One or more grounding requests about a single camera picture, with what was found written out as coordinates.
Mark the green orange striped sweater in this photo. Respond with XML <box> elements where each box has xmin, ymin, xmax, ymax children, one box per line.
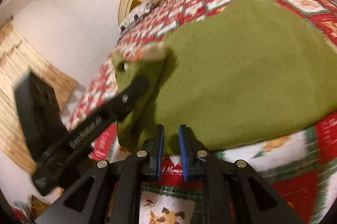
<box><xmin>112</xmin><ymin>0</ymin><xmax>336</xmax><ymax>155</ymax></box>

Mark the red patchwork bear bedspread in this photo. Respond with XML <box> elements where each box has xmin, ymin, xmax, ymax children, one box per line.
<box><xmin>66</xmin><ymin>0</ymin><xmax>337</xmax><ymax>224</ymax></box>

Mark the white car print pillow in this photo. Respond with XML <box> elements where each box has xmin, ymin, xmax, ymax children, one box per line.
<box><xmin>119</xmin><ymin>0</ymin><xmax>162</xmax><ymax>34</ymax></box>

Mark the beige side curtain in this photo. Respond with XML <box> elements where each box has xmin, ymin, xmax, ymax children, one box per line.
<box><xmin>0</xmin><ymin>22</ymin><xmax>78</xmax><ymax>174</ymax></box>

